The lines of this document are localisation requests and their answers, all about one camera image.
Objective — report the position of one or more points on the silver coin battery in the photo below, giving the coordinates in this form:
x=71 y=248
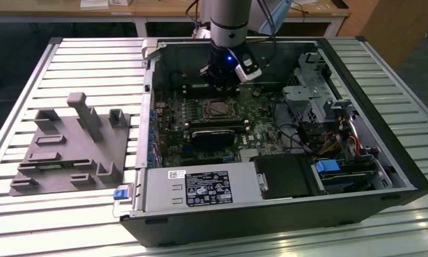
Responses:
x=255 y=93

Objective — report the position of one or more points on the black RAM slot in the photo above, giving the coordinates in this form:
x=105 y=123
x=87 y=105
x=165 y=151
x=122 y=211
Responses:
x=214 y=127
x=197 y=94
x=194 y=90
x=193 y=84
x=194 y=87
x=214 y=123

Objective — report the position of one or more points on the wooden desk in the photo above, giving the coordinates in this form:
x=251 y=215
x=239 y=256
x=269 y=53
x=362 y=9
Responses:
x=57 y=12

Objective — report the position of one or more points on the CPU with silver top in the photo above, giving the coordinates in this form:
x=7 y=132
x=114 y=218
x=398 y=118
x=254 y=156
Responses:
x=218 y=107

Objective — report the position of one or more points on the grey parts rack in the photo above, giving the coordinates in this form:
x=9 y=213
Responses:
x=67 y=160

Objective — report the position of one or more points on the green motherboard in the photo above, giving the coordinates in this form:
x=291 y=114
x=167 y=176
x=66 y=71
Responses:
x=261 y=125

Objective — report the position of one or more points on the blue plastic latch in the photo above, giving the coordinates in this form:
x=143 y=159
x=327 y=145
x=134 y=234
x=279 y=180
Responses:
x=122 y=193

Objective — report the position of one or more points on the black plastic box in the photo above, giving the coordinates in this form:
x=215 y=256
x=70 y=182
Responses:
x=286 y=176

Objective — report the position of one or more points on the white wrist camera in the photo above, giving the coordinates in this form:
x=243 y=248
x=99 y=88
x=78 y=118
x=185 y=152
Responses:
x=249 y=67

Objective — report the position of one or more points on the silver chipset heatsink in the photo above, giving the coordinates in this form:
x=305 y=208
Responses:
x=249 y=154

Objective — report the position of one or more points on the grey metal drive cage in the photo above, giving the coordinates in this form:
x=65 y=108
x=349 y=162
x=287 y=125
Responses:
x=309 y=92

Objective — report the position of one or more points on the PC case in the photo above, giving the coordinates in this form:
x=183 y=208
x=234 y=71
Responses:
x=235 y=227

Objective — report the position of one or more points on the CPU socket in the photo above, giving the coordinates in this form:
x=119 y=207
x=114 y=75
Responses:
x=202 y=117

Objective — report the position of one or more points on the blue disk carrier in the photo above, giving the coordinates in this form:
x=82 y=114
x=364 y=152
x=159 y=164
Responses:
x=326 y=166

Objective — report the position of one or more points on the graphics card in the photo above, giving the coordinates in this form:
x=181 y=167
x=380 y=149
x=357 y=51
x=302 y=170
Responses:
x=214 y=139

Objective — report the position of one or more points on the thin metal locking lever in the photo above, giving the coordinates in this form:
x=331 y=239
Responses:
x=219 y=120
x=218 y=98

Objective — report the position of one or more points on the grey power supply unit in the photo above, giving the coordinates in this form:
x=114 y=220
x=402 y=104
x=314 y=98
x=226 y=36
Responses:
x=165 y=192

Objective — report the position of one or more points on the wooden cabinet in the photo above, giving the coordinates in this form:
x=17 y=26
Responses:
x=397 y=26

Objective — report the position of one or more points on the white box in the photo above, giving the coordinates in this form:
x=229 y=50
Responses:
x=93 y=4
x=121 y=2

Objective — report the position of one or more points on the black power supply label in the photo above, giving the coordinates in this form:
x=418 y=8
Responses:
x=207 y=190

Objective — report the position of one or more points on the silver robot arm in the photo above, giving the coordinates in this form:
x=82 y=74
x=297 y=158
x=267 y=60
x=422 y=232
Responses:
x=233 y=21

